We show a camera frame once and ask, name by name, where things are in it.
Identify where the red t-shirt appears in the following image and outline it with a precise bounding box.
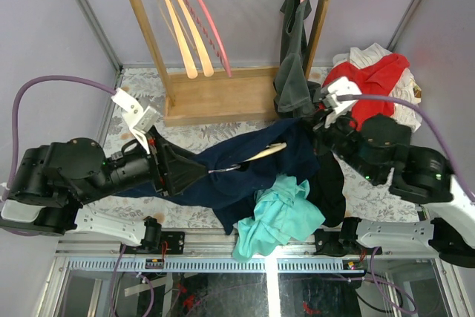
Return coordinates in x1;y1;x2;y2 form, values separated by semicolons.
323;53;410;131

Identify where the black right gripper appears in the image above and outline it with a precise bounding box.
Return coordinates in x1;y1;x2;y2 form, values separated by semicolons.
296;102;382;183

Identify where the black t-shirt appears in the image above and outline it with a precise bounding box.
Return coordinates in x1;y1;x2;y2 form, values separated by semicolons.
307;152;346;228

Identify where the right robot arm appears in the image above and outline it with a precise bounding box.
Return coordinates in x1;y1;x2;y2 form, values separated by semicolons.
304;110;474;268

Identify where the light wooden hanger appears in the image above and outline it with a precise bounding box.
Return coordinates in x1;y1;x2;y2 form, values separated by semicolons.
163;0;197;79
177;0;214;77

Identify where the navy blue t-shirt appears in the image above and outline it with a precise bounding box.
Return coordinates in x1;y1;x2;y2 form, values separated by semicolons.
115;119;320;233

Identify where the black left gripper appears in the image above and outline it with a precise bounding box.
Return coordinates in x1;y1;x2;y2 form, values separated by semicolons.
80;123;213;203

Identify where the wooden clothes rack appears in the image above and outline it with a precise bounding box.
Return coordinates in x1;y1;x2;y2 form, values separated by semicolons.
116;0;341;127

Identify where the pink twisted-bar hanger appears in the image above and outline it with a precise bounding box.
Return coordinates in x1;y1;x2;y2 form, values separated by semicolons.
183;0;232;78

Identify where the grey t-shirt on hanger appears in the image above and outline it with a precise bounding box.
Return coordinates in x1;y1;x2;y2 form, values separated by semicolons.
273;0;319;119

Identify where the light wooden hanger left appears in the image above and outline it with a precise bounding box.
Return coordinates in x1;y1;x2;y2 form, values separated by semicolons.
163;0;197;79

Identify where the cream plastic hanger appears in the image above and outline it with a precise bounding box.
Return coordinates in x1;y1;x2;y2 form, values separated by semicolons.
208;143;287;174

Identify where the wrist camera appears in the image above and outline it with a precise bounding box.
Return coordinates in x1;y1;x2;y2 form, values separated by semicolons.
111;88;160;154
316;76;362;128

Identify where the teal t-shirt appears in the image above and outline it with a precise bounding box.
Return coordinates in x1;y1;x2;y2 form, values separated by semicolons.
232;174;325;263

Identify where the white garment pile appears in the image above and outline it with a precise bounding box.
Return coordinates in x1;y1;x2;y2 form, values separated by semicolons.
332;42;424;133

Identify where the floral table mat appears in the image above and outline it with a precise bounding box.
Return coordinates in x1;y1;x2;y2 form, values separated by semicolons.
85;65;420;229

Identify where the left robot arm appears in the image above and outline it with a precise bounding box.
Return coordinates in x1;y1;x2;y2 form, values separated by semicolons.
1;128;208;254

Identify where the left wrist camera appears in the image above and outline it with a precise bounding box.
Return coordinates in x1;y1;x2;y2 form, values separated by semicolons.
111;88;160;154

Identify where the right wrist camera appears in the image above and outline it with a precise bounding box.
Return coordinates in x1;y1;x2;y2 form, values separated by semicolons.
316;76;362;128

